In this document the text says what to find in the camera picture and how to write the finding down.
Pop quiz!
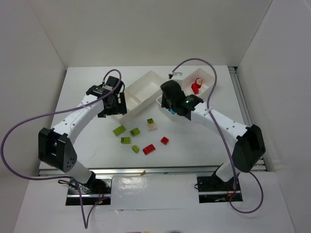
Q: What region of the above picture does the red lego brick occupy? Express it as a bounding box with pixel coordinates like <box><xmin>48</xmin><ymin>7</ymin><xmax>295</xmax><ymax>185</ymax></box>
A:
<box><xmin>160</xmin><ymin>137</ymin><xmax>169</xmax><ymax>145</ymax></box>
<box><xmin>191</xmin><ymin>83</ymin><xmax>199</xmax><ymax>95</ymax></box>
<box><xmin>142</xmin><ymin>144</ymin><xmax>156</xmax><ymax>155</ymax></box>

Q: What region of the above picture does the lime green long lego brick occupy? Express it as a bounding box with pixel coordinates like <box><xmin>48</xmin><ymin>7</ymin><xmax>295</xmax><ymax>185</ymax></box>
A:
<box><xmin>113</xmin><ymin>125</ymin><xmax>126</xmax><ymax>136</ymax></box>

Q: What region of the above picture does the red flower lego piece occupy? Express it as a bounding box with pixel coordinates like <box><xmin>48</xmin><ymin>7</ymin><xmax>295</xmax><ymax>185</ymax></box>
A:
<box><xmin>195</xmin><ymin>78</ymin><xmax>203</xmax><ymax>88</ymax></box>

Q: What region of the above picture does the small lime green lego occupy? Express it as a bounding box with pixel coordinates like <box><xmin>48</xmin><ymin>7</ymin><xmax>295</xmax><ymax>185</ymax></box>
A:
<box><xmin>132</xmin><ymin>145</ymin><xmax>139</xmax><ymax>153</ymax></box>

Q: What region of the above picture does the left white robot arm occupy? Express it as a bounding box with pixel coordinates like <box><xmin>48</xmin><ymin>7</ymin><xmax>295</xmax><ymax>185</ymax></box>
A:
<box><xmin>38</xmin><ymin>76</ymin><xmax>127</xmax><ymax>184</ymax></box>

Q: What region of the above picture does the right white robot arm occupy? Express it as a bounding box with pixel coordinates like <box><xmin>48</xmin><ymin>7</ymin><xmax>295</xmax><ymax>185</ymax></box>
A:
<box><xmin>160</xmin><ymin>80</ymin><xmax>266</xmax><ymax>183</ymax></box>

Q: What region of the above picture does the right white divided bin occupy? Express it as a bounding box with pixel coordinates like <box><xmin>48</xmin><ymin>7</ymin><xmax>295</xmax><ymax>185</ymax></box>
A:
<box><xmin>156</xmin><ymin>68</ymin><xmax>215</xmax><ymax>123</ymax></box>

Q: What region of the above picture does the white divided bin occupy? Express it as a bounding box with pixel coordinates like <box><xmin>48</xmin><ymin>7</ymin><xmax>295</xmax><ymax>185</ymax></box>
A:
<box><xmin>156</xmin><ymin>68</ymin><xmax>215</xmax><ymax>123</ymax></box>
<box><xmin>115</xmin><ymin>70</ymin><xmax>165</xmax><ymax>124</ymax></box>

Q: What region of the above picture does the left white divided bin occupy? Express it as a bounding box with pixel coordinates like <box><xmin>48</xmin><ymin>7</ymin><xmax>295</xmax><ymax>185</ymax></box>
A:
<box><xmin>115</xmin><ymin>70</ymin><xmax>165</xmax><ymax>124</ymax></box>

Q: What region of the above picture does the small green printed lego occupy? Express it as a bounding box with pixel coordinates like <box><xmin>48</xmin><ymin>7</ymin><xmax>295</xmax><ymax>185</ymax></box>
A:
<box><xmin>147</xmin><ymin>118</ymin><xmax>154</xmax><ymax>124</ymax></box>

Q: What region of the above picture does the beige lego brick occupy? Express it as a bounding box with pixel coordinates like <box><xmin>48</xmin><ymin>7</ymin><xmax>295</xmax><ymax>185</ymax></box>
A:
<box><xmin>147</xmin><ymin>123</ymin><xmax>157</xmax><ymax>132</ymax></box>

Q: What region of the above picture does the white paper sheet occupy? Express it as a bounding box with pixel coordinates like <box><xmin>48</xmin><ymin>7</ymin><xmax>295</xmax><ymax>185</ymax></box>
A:
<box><xmin>110</xmin><ymin>174</ymin><xmax>199</xmax><ymax>210</ymax></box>

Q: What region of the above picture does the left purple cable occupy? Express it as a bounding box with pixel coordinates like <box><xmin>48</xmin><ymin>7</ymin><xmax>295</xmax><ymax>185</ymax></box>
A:
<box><xmin>0</xmin><ymin>69</ymin><xmax>122</xmax><ymax>230</ymax></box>

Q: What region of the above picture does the aluminium side rail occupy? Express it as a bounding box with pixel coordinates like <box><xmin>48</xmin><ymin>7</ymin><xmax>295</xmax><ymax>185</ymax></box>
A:
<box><xmin>228</xmin><ymin>67</ymin><xmax>267</xmax><ymax>172</ymax></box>

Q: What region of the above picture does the aluminium front rail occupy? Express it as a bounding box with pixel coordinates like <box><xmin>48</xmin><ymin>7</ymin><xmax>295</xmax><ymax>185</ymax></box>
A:
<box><xmin>38</xmin><ymin>165</ymin><xmax>267</xmax><ymax>176</ymax></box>

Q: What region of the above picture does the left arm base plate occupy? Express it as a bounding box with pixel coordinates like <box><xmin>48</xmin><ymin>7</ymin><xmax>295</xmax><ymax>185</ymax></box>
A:
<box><xmin>58</xmin><ymin>177</ymin><xmax>112</xmax><ymax>206</ymax></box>

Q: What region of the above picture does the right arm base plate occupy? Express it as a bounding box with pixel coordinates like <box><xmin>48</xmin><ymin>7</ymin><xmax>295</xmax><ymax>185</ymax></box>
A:
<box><xmin>194</xmin><ymin>175</ymin><xmax>243</xmax><ymax>203</ymax></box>

